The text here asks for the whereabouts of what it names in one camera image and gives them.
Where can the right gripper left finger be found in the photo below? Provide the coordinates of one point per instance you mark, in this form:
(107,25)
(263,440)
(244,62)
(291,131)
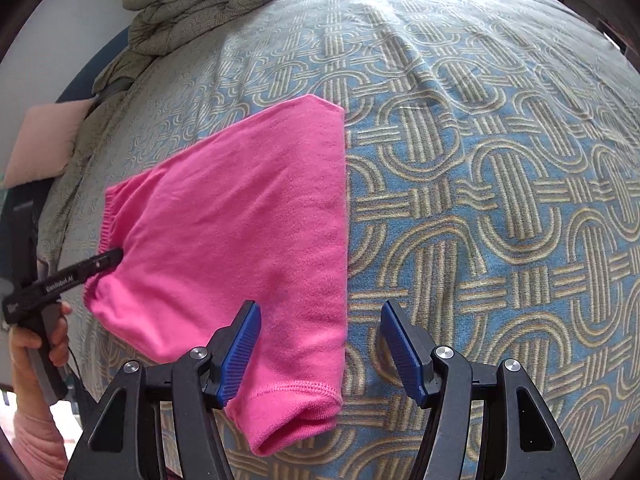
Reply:
(123,438)

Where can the patterned bed cover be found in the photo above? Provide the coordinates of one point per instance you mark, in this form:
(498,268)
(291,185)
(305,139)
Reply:
(492,156)

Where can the pink pants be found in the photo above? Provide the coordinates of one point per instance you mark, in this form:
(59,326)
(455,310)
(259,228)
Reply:
(254,212)

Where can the pink pillow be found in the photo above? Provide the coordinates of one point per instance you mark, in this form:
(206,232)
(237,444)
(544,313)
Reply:
(45,143)

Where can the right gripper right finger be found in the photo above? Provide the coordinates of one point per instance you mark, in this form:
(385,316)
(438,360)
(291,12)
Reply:
(520,437)

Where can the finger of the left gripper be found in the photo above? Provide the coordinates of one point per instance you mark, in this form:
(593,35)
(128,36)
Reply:
(105,261)

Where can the person left hand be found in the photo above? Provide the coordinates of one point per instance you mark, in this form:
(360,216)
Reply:
(38,360)

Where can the pink sleeved left forearm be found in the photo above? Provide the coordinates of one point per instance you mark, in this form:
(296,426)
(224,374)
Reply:
(37,441)

